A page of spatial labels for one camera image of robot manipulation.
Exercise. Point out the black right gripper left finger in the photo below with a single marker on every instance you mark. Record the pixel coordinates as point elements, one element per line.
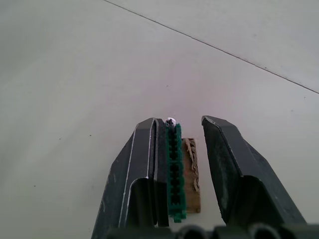
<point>139,174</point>

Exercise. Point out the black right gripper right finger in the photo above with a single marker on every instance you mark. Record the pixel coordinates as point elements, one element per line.
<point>239,179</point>

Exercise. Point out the torn brown cardboard strip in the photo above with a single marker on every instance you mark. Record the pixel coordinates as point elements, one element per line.
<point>191,174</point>

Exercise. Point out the small silver screw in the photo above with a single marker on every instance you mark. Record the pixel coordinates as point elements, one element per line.
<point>171,121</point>

